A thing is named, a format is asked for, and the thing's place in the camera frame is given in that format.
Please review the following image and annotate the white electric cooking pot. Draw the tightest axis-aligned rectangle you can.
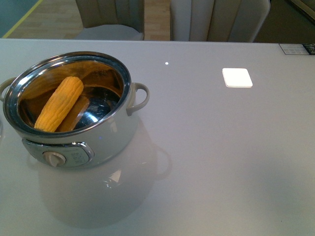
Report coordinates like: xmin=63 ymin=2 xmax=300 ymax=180
xmin=0 ymin=52 xmax=149 ymax=168

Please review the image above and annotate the right beige chair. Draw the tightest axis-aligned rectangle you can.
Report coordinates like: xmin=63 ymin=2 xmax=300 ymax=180
xmin=170 ymin=0 xmax=270 ymax=43

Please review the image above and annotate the left beige chair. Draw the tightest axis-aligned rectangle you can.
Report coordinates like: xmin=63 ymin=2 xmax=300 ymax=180
xmin=75 ymin=0 xmax=145 ymax=41

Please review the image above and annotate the yellow corn cob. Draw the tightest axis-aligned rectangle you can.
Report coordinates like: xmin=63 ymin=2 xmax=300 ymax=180
xmin=34 ymin=76 xmax=84 ymax=132

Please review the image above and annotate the glass pot lid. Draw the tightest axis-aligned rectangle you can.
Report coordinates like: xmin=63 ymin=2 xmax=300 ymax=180
xmin=0 ymin=121 xmax=3 ymax=139

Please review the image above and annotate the beige chair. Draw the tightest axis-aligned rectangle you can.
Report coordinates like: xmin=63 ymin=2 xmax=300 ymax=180
xmin=170 ymin=0 xmax=270 ymax=43
xmin=75 ymin=0 xmax=145 ymax=41

